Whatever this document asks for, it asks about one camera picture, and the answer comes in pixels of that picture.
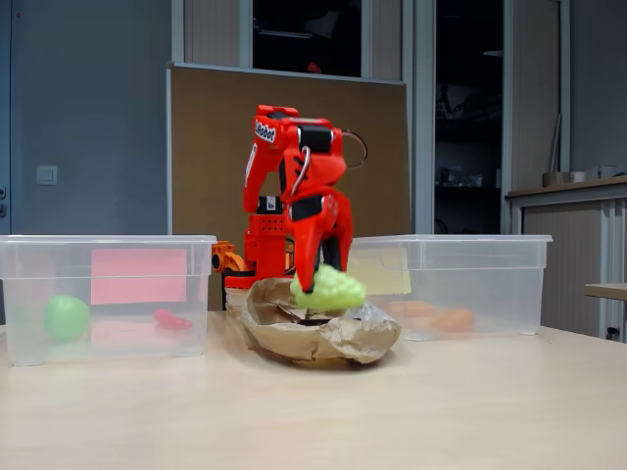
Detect orange printed plastic part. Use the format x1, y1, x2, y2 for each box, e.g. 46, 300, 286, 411
211, 240, 251, 275

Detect wooden base block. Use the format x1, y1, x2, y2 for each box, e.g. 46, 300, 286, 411
224, 286, 256, 312

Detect clear plastic bin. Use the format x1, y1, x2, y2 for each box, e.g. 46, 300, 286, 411
342, 233, 554, 343
0, 233, 218, 367

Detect brown pin board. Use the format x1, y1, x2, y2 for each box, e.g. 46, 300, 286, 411
166, 62, 411, 312

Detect pink paper label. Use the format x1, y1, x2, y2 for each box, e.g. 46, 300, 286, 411
90, 248, 188, 306

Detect green toy apple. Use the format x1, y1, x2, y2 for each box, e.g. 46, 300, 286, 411
42, 294, 92, 343

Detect red toy chili pepper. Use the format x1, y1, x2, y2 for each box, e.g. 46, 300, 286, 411
153, 307, 194, 331

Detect small wooden side table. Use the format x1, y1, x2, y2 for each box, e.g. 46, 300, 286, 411
582, 282, 627, 301

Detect crumpled brown paper bag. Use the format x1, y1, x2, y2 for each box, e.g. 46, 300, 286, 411
239, 276, 404, 366

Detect clear crumpled plastic wrap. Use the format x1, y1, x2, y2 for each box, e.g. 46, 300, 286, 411
347, 301, 393, 327

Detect grey shutter cabinet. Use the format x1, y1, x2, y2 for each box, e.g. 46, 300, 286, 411
504, 175, 627, 344

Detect light green toy grapes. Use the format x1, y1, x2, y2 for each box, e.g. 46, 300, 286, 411
289, 263, 367, 312

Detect orange toy croissant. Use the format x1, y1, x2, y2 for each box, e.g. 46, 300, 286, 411
428, 307, 476, 332

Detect yellow-green paper label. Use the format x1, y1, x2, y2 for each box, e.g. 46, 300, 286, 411
348, 247, 412, 297

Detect orange toy waffle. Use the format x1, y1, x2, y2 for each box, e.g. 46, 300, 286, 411
386, 301, 437, 319

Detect white gripper servo wire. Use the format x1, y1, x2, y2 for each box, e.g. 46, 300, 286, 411
288, 145, 314, 200

